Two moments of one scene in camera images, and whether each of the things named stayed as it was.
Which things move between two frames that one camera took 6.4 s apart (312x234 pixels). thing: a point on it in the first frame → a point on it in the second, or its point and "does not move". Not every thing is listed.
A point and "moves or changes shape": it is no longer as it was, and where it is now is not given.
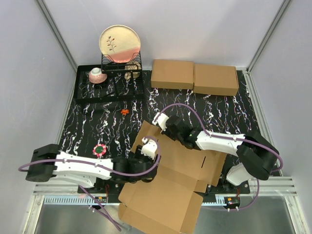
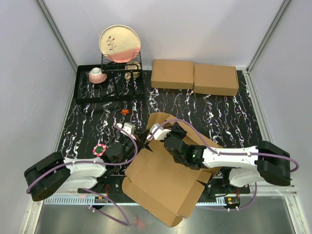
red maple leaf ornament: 125,111 does not move
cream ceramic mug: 132,70 does not move
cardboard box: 168,203 moves or changes shape
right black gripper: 166,133 → 176,129
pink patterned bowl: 95,75 does not move
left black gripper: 138,155 → 140,137
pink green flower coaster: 99,149 does not move
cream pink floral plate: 120,42 does not move
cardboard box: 214,79 does not move
